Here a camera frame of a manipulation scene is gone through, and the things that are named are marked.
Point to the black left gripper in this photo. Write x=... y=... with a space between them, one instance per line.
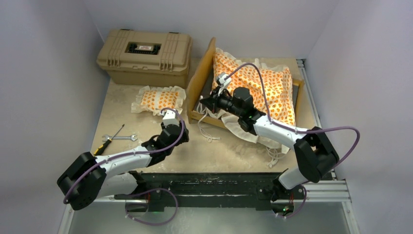
x=184 y=138

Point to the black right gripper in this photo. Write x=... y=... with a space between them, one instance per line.
x=213 y=102

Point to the wooden pet bed frame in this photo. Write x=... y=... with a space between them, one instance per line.
x=216 y=60

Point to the orange patterned white blanket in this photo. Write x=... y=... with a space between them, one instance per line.
x=272 y=92

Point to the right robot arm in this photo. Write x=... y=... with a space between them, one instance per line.
x=314 y=152

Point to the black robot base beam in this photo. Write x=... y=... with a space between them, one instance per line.
x=213 y=190

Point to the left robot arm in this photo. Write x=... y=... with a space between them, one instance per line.
x=90 y=177

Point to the small orange patterned pillow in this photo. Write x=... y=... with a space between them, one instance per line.
x=154 y=99

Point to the silver open-end wrench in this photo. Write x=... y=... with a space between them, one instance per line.
x=131 y=138

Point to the yellow black screwdriver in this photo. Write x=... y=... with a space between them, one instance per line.
x=100 y=150

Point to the tan plastic tool case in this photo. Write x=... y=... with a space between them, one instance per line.
x=146 y=58

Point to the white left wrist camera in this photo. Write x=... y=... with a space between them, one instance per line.
x=169 y=118

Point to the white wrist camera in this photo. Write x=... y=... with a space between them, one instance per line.
x=223 y=80
x=169 y=118

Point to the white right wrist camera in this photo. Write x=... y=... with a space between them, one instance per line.
x=223 y=80

